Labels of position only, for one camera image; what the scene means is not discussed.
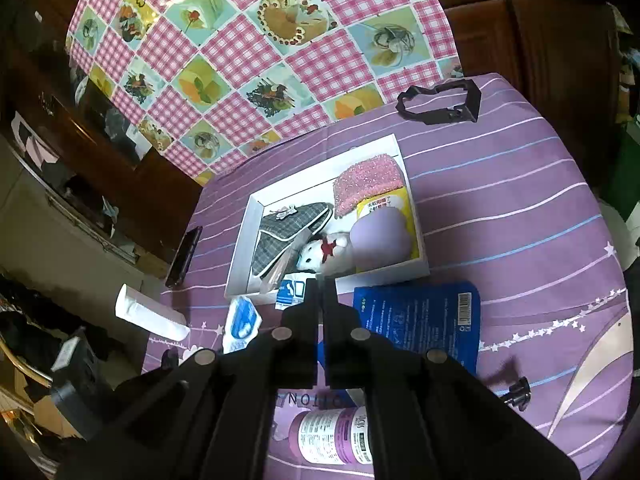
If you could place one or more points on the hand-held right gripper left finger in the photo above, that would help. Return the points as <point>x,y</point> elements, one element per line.
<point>307,340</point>

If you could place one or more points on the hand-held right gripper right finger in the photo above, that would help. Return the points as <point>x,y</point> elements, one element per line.
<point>332,340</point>

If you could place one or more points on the white cardboard box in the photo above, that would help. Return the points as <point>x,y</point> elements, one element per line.
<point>380,273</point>

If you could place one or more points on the grey plaid glove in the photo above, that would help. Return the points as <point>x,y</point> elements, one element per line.
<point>270,256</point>

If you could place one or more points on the lavender makeup sponge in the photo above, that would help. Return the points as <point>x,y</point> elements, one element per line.
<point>375,240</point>

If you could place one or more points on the grey plaid slippers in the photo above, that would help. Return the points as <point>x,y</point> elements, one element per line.
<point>295,223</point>

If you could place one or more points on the pink sparkly cloth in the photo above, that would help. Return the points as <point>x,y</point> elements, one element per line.
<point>365,182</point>

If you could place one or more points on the small blue white card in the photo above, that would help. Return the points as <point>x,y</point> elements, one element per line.
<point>290,294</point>

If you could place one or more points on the small white blue packet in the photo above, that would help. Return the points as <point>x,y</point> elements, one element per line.
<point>242,327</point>

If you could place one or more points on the white plush toy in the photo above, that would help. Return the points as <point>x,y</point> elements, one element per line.
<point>312,256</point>

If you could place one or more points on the small black object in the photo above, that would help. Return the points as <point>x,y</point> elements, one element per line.
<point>170,360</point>

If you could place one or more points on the blue printed packet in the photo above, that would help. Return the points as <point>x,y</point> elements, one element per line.
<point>425,320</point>

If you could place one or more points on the purple pump bottle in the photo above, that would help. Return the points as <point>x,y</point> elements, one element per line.
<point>330,435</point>

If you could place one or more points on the white tube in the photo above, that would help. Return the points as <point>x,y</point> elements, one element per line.
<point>150,312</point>

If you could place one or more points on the yellow packet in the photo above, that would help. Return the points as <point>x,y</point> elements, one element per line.
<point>396,205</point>

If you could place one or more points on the black phone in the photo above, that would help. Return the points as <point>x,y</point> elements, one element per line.
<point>183,257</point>

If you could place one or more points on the dark wooden cabinet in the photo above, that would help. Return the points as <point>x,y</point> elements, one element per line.
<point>100,170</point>

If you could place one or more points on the pink checkered printed cloth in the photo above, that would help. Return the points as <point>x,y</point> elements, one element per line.
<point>225,10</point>

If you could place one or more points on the black plastic frame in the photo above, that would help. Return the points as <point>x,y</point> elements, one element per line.
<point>471,102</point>

